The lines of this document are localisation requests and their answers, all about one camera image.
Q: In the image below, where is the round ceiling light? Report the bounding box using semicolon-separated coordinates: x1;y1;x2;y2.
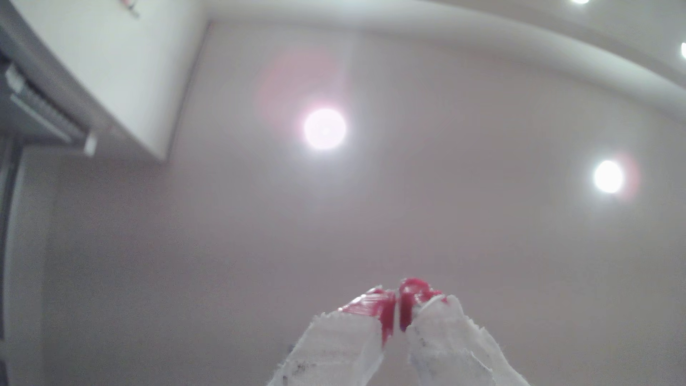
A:
593;159;626;195
303;107;348;151

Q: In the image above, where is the white air conditioner unit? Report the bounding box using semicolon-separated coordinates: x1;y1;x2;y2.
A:
0;0;211;163

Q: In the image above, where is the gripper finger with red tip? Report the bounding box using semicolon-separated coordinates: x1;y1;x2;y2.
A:
267;287;397;386
399;277;532;386

